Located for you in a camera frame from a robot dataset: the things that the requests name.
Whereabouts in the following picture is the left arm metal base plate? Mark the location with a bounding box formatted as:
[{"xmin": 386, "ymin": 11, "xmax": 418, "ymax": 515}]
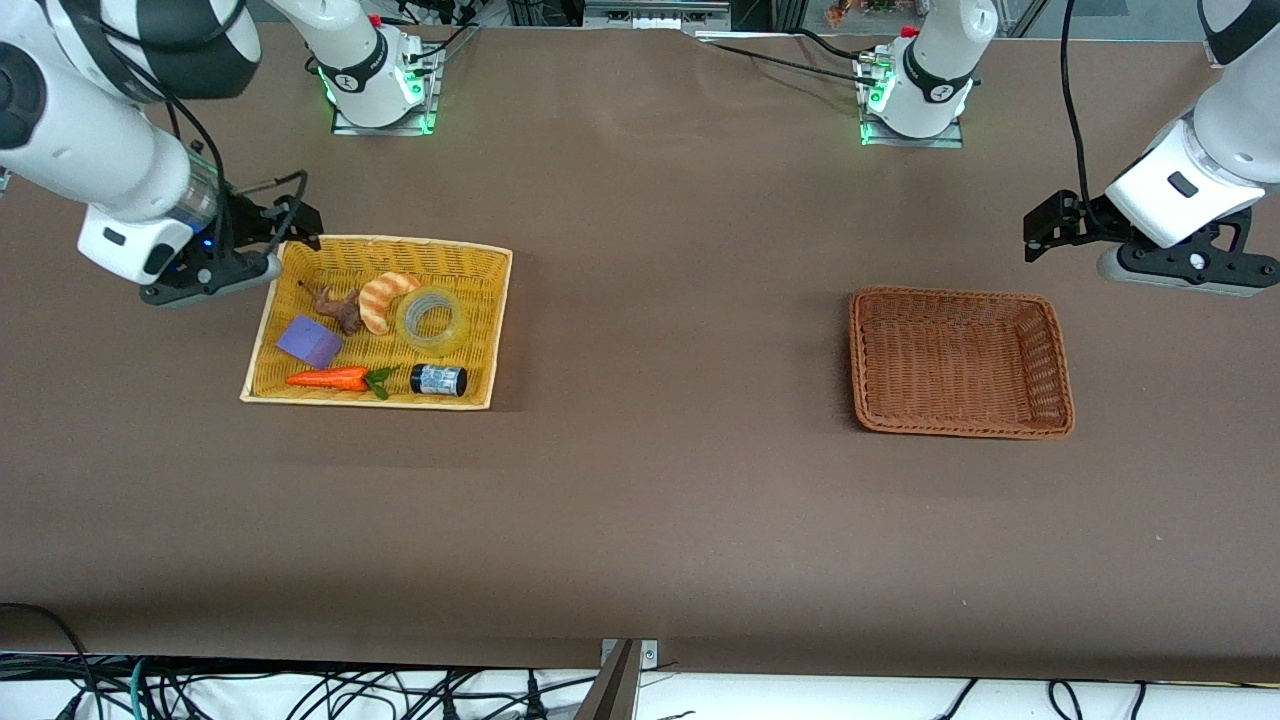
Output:
[{"xmin": 858, "ymin": 55, "xmax": 967, "ymax": 149}]

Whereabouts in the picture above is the yellow woven basket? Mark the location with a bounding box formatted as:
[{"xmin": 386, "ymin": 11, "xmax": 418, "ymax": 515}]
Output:
[{"xmin": 240, "ymin": 234, "xmax": 514, "ymax": 411}]

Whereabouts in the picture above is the clear yellow tape roll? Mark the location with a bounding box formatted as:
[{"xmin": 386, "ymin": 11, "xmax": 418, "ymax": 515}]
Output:
[{"xmin": 396, "ymin": 285, "xmax": 470, "ymax": 357}]

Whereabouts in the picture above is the small black jar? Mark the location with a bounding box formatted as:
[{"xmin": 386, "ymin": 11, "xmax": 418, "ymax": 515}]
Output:
[{"xmin": 410, "ymin": 364, "xmax": 469, "ymax": 398}]

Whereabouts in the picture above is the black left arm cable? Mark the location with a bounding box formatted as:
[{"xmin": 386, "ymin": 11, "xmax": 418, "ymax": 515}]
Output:
[{"xmin": 1058, "ymin": 0, "xmax": 1107, "ymax": 233}]

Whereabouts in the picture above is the long black table cable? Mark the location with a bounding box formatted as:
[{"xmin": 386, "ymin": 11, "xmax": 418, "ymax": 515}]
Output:
[{"xmin": 695, "ymin": 38, "xmax": 881, "ymax": 83}]

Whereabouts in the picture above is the purple foam block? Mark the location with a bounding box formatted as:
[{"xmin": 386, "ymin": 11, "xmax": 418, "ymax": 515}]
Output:
[{"xmin": 276, "ymin": 315, "xmax": 344, "ymax": 369}]

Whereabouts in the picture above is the black looped floor cable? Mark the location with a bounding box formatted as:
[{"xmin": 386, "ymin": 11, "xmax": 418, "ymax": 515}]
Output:
[{"xmin": 0, "ymin": 603, "xmax": 101, "ymax": 720}]

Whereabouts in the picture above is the brown woven basket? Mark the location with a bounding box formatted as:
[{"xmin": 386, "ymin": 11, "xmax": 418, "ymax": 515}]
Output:
[{"xmin": 849, "ymin": 287, "xmax": 1076, "ymax": 441}]

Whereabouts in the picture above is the orange toy carrot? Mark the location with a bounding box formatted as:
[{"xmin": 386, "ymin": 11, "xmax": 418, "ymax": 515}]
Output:
[{"xmin": 285, "ymin": 366, "xmax": 397, "ymax": 401}]

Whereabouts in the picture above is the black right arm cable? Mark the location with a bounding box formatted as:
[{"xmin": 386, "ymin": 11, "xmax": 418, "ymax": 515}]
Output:
[{"xmin": 160, "ymin": 95, "xmax": 311, "ymax": 266}]

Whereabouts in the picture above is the metal camera mount strut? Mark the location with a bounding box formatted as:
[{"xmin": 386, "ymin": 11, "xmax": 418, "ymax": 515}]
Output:
[{"xmin": 575, "ymin": 638, "xmax": 661, "ymax": 720}]

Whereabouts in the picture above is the short black table cable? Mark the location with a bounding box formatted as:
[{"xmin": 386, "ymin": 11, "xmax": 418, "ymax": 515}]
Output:
[{"xmin": 795, "ymin": 28, "xmax": 873, "ymax": 61}]

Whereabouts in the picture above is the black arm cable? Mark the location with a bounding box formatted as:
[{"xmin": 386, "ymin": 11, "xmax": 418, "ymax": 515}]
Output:
[
  {"xmin": 160, "ymin": 95, "xmax": 311, "ymax": 266},
  {"xmin": 1058, "ymin": 0, "xmax": 1107, "ymax": 233}
]

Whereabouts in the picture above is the orange striped croissant toy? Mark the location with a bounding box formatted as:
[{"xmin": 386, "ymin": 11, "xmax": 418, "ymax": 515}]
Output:
[{"xmin": 359, "ymin": 272, "xmax": 422, "ymax": 336}]

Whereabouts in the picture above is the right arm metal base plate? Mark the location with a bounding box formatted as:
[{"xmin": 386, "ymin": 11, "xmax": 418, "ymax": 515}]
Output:
[{"xmin": 331, "ymin": 45, "xmax": 442, "ymax": 136}]

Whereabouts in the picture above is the black cable at right base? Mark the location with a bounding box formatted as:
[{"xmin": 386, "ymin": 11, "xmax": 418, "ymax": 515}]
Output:
[{"xmin": 398, "ymin": 22, "xmax": 479, "ymax": 67}]

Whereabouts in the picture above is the brown animal toy figure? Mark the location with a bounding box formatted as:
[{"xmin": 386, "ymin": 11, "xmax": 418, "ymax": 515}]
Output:
[{"xmin": 298, "ymin": 281, "xmax": 364, "ymax": 336}]

